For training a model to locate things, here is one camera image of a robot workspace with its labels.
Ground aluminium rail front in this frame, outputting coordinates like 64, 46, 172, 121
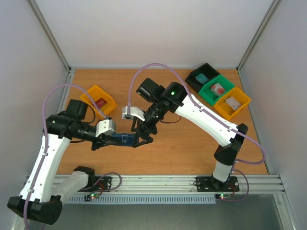
23, 174, 286, 195

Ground yellow bin on left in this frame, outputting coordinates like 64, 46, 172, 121
80, 85, 118, 118

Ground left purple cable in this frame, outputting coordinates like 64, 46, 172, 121
23, 83, 112, 230

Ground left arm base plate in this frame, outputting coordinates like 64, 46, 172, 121
79, 176, 112, 192

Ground right controller board green LED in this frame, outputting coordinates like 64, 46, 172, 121
215, 193, 234, 200

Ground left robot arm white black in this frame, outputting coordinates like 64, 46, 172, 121
7, 99, 118, 225

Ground controller board green led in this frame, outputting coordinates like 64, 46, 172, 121
215, 193, 234, 200
83, 193, 100, 202

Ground purple cable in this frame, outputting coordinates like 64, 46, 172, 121
23, 83, 112, 230
127, 63, 267, 165

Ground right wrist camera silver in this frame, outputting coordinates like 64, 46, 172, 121
121, 106, 145, 121

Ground aluminium frame post right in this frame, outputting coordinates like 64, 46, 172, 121
236, 0, 282, 72

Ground yellow bin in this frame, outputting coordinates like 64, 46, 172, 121
213, 87, 252, 120
80, 85, 118, 118

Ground left controller board green LED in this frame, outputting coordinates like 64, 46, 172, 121
83, 193, 100, 202

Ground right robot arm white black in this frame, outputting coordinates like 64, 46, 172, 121
122, 78, 248, 191

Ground aluminium frame post left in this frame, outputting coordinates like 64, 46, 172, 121
27, 0, 71, 73

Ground slotted cable duct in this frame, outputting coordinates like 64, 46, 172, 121
68, 195, 216, 205

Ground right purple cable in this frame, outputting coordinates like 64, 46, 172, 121
127, 63, 267, 165

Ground white grey card stack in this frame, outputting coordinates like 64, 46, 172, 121
225, 96, 241, 111

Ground white red card stack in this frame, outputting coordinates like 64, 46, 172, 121
211, 83, 226, 97

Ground green bin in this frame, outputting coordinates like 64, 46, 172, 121
198, 74, 235, 106

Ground black bin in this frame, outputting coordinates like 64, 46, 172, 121
185, 63, 220, 92

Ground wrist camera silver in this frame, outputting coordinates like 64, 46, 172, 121
121, 106, 145, 121
95, 119, 116, 137

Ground teal card stack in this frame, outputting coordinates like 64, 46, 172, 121
195, 73, 208, 84

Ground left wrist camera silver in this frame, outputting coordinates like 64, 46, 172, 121
95, 119, 116, 137

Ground blue leather card holder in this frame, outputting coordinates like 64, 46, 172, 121
113, 133, 135, 147

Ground yellow bin on right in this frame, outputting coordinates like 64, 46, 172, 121
213, 87, 252, 120

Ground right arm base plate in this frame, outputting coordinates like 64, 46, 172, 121
193, 176, 240, 193

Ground aluminium frame post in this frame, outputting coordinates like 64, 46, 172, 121
27, 0, 71, 73
236, 0, 282, 72

